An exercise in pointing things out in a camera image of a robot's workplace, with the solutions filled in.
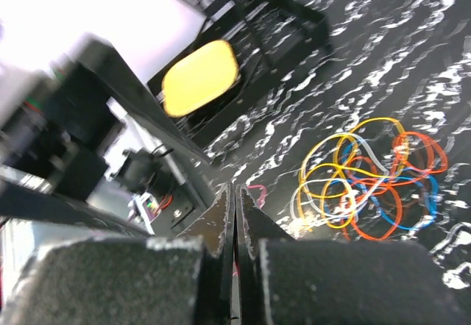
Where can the black wire dish rack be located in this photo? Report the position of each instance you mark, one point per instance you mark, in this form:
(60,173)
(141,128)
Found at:
(269,29)

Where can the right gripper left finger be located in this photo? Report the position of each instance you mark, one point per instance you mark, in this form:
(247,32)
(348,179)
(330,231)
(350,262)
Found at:
(119,275)

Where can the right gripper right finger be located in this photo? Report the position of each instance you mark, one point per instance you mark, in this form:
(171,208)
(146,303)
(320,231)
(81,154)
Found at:
(288,281)

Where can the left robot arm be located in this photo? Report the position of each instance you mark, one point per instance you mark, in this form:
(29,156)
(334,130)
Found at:
(77,104)

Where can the orange woven mat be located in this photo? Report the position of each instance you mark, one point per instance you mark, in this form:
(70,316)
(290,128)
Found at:
(199,78)

